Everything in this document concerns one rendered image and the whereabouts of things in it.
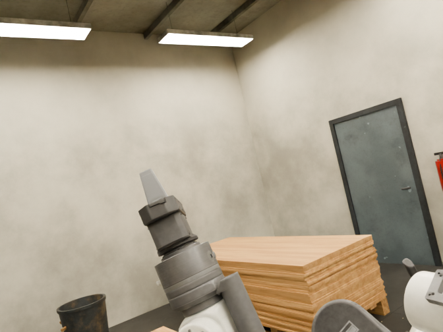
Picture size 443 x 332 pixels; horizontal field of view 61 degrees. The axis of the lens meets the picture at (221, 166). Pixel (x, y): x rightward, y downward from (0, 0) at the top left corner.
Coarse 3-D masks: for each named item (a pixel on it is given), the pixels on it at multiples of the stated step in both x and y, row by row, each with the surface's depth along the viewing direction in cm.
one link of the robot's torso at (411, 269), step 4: (404, 260) 56; (408, 260) 56; (404, 264) 56; (408, 264) 56; (412, 264) 56; (408, 268) 56; (412, 268) 56; (408, 272) 56; (412, 272) 56; (416, 272) 56; (412, 276) 56; (412, 328) 53
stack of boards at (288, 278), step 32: (224, 256) 431; (256, 256) 393; (288, 256) 361; (320, 256) 334; (352, 256) 356; (256, 288) 371; (288, 288) 337; (320, 288) 326; (352, 288) 347; (288, 320) 341
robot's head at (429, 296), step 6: (438, 270) 39; (438, 276) 39; (432, 282) 39; (438, 282) 39; (432, 288) 39; (438, 288) 38; (426, 294) 39; (432, 294) 38; (438, 294) 38; (432, 300) 38; (438, 300) 37
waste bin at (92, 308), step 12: (72, 300) 438; (84, 300) 443; (96, 300) 442; (60, 312) 399; (72, 312) 394; (84, 312) 398; (96, 312) 406; (72, 324) 396; (84, 324) 397; (96, 324) 404
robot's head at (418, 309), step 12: (420, 276) 42; (432, 276) 41; (408, 288) 42; (420, 288) 41; (408, 300) 41; (420, 300) 40; (408, 312) 42; (420, 312) 40; (432, 312) 39; (420, 324) 41; (432, 324) 39
